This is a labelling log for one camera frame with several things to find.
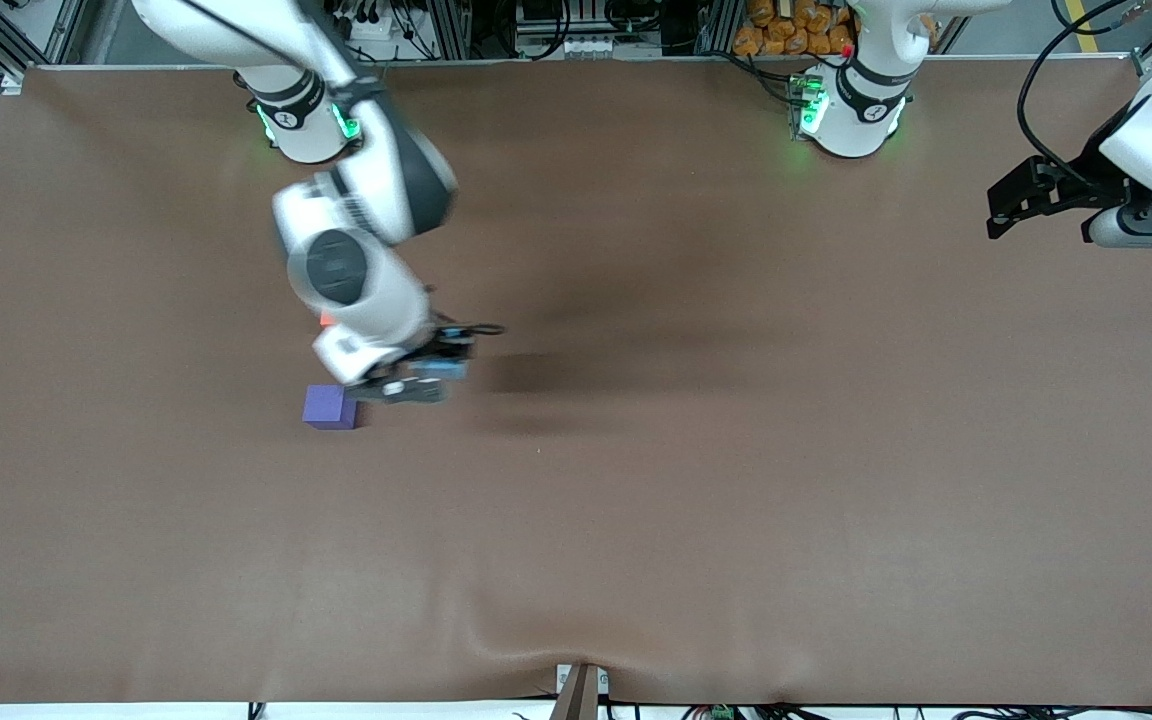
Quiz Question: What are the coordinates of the purple foam block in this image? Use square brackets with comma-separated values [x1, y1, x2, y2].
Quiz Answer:
[302, 384, 361, 431]

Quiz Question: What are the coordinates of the brown table mat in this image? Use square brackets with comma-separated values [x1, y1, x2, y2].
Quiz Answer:
[0, 55, 1152, 707]

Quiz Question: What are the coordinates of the bag of orange objects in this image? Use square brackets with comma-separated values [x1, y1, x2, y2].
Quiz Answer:
[733, 0, 859, 58]

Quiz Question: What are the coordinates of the white power strip with plugs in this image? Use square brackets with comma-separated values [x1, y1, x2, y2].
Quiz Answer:
[334, 5, 399, 43]

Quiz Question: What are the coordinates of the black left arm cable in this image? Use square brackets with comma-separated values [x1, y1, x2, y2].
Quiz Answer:
[1016, 0, 1139, 191]

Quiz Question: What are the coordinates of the brown post with white bracket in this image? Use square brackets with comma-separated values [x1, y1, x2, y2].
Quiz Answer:
[552, 662, 611, 720]

